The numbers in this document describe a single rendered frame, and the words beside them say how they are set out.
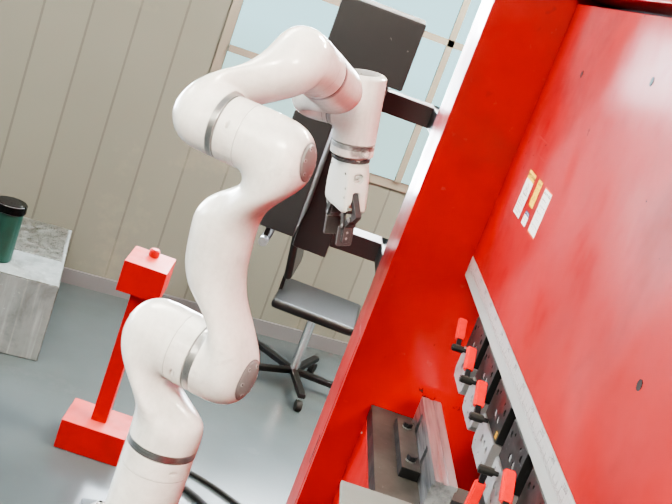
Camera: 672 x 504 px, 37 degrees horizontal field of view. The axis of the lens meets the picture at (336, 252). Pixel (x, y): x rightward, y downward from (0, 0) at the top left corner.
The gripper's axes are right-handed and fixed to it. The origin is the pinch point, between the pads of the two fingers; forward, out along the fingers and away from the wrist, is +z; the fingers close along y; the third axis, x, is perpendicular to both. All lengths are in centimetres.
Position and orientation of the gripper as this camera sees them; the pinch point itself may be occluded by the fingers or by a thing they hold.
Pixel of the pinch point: (338, 231)
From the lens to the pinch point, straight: 196.8
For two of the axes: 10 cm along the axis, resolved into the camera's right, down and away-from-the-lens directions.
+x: -9.1, 0.1, -4.2
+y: -3.9, -3.9, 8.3
